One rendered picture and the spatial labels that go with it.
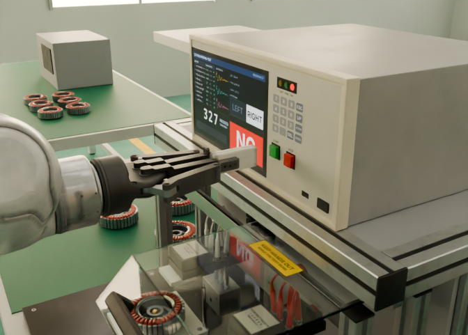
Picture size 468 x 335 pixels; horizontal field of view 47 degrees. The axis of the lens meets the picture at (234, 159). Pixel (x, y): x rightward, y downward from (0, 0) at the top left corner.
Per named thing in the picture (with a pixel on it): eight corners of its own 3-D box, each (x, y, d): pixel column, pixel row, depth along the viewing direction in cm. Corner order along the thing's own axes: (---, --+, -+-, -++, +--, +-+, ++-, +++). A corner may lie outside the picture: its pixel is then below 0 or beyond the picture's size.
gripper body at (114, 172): (87, 203, 72) (152, 189, 76) (106, 228, 65) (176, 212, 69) (81, 150, 69) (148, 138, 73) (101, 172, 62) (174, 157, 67)
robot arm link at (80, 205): (60, 248, 62) (110, 235, 65) (51, 176, 59) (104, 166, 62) (44, 216, 70) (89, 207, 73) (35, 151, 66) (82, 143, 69)
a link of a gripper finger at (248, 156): (212, 154, 74) (214, 155, 74) (254, 145, 78) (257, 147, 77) (212, 173, 75) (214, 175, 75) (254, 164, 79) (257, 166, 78)
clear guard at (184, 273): (163, 427, 55) (160, 381, 52) (95, 303, 74) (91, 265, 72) (394, 324, 70) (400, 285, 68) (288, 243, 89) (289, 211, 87)
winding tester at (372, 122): (335, 232, 70) (347, 79, 63) (191, 139, 106) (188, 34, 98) (518, 175, 88) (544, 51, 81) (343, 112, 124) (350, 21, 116)
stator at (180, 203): (167, 198, 166) (167, 187, 164) (201, 203, 163) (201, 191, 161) (152, 214, 156) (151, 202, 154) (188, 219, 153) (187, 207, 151)
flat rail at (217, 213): (350, 339, 66) (352, 319, 65) (158, 173, 116) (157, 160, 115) (358, 336, 67) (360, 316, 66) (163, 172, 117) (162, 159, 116)
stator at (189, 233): (151, 251, 136) (150, 239, 134) (159, 230, 146) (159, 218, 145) (194, 253, 135) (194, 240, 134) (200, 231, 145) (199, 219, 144)
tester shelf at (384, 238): (375, 312, 62) (379, 278, 60) (154, 143, 117) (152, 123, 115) (588, 223, 82) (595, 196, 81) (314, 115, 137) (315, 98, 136)
